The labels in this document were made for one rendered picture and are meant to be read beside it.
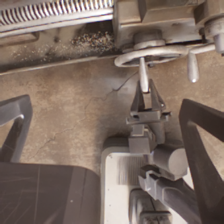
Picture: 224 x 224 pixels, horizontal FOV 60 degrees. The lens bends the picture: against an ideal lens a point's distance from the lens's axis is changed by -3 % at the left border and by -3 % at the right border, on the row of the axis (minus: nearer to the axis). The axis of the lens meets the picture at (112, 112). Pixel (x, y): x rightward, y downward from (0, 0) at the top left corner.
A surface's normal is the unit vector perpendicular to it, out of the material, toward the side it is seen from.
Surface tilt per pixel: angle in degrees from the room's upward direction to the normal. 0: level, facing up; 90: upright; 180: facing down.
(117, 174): 0
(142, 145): 25
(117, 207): 0
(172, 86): 0
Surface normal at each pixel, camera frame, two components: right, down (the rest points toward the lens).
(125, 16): 0.00, 0.11
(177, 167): 0.36, 0.04
